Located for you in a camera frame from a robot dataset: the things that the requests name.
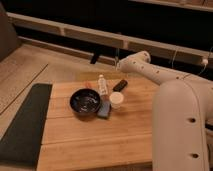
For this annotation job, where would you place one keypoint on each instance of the dark green floor mat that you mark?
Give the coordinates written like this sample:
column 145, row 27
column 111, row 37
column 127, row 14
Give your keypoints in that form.
column 22, row 140

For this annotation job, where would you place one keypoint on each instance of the small clear plastic bottle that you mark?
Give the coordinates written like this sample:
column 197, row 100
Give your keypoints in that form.
column 102, row 84

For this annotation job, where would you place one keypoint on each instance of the white wall plug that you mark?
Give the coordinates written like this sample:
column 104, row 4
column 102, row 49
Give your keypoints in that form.
column 204, row 61

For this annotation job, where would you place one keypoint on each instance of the blue eraser block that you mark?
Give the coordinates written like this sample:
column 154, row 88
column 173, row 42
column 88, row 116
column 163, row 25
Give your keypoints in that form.
column 104, row 110

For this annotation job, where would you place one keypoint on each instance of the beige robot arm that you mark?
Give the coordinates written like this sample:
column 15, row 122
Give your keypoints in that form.
column 182, row 105

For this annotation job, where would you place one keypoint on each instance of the black remote-like object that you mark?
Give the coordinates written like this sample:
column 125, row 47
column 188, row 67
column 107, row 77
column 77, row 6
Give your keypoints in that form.
column 120, row 86

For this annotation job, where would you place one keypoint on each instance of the white paper cup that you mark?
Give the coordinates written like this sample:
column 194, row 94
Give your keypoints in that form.
column 116, row 99

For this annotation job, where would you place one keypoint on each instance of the dark grey sofa corner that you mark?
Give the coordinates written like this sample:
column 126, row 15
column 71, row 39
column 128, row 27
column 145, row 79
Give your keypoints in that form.
column 9, row 40

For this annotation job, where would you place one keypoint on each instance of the black bowl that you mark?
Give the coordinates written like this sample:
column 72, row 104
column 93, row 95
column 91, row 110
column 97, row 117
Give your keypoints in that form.
column 85, row 102

